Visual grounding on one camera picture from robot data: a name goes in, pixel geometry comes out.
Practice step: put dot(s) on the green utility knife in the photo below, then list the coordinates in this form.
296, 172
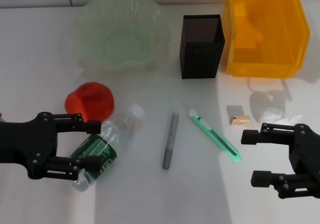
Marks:
212, 133

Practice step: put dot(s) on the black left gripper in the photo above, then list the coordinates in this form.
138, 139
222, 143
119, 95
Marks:
25, 143

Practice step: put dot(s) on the pale green glass fruit bowl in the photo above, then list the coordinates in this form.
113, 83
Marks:
117, 41

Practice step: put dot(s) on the small beige eraser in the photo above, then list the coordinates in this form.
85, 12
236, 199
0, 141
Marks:
240, 121

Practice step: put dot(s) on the grey pen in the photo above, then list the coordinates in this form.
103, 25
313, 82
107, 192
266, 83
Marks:
170, 138

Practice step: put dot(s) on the white paper ball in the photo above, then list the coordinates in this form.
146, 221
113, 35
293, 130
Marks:
272, 116

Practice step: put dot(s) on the yellow plastic bin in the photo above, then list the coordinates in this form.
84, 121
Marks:
270, 33

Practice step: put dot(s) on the clear bottle with green label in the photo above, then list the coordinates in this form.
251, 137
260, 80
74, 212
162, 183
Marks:
120, 131

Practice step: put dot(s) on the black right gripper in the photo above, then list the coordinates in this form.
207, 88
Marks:
307, 153

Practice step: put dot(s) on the black mesh pen holder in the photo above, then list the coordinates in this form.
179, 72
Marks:
200, 58

